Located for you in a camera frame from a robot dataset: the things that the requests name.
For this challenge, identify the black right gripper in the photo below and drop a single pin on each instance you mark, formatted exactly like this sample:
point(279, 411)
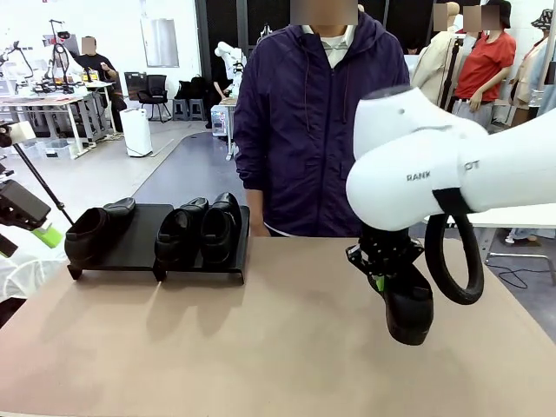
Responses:
point(386, 254)

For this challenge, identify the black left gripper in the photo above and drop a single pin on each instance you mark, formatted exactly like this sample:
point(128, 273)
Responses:
point(4, 217)

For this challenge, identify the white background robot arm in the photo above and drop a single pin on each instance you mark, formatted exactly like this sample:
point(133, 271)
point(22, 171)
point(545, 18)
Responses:
point(226, 50)

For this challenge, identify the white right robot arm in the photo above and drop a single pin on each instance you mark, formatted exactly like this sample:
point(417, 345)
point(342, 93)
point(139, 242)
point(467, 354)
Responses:
point(499, 174)

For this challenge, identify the person's right forearm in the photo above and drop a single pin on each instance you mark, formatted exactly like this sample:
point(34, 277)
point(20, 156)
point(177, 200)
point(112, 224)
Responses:
point(248, 174)

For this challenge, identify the black metal shoe stand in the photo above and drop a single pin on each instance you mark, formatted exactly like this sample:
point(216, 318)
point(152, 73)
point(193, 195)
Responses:
point(217, 268)
point(143, 243)

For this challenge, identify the black pole stand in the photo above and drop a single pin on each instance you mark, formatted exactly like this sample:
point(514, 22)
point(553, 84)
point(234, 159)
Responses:
point(452, 69)

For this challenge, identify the person's right hand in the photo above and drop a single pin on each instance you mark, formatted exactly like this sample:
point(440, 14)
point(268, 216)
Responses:
point(257, 215)

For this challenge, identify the clear plastic storage box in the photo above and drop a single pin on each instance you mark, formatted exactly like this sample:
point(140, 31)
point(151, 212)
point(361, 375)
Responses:
point(56, 150)

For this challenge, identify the white-legged work desk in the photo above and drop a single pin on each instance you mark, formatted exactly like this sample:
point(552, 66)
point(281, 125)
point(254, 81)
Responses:
point(39, 101)

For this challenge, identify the white air purifier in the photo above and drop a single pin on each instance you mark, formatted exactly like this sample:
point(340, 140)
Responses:
point(137, 134)

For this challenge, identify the person in purple jacket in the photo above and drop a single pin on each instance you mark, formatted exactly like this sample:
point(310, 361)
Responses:
point(295, 130)

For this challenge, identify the black white desk robot rig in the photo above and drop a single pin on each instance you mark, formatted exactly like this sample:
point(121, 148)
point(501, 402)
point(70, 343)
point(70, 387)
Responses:
point(61, 48)
point(17, 65)

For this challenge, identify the seated person in black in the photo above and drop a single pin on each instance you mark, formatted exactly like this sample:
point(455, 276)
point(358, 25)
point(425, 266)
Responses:
point(97, 65)

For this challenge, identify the black square board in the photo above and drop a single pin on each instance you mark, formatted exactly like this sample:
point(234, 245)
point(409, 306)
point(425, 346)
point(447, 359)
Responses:
point(134, 84)

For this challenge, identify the black mesh office chair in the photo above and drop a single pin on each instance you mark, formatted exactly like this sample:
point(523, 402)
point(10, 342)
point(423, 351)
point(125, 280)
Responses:
point(156, 87)

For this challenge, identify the grey plastic stool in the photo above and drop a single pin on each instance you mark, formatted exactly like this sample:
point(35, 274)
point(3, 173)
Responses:
point(196, 108)
point(180, 108)

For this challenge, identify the mannequin in beige jacket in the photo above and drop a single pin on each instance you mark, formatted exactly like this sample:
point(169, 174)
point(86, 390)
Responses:
point(434, 56)

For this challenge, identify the mannequin in red shirt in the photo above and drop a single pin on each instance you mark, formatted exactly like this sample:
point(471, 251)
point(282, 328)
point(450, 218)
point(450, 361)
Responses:
point(484, 65)

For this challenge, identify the computer case with coloured lights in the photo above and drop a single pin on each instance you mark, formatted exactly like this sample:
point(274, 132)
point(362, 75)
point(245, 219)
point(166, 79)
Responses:
point(219, 119)

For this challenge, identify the black backpack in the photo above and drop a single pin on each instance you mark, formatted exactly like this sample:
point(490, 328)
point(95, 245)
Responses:
point(191, 87)

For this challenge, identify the mannequin with bucket hat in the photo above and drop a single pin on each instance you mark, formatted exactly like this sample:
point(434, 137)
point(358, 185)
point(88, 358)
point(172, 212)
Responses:
point(527, 74)

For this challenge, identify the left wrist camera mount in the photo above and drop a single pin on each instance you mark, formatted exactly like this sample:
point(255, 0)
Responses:
point(21, 131)

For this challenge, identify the white wall cabinet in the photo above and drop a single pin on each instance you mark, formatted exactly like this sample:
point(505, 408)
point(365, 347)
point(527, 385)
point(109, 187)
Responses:
point(160, 43)

